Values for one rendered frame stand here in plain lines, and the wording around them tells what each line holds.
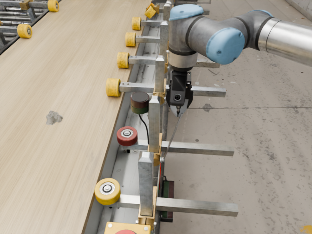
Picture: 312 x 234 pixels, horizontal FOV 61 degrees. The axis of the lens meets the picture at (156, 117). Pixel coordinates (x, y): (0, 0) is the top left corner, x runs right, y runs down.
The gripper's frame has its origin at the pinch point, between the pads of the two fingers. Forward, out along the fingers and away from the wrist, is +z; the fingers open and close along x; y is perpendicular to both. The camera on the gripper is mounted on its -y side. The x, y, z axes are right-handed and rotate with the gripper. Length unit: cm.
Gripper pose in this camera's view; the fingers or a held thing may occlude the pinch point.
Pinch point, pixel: (178, 115)
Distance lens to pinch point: 94.5
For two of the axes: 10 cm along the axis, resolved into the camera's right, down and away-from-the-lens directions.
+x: -10.0, -0.6, 0.6
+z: -0.1, 7.6, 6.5
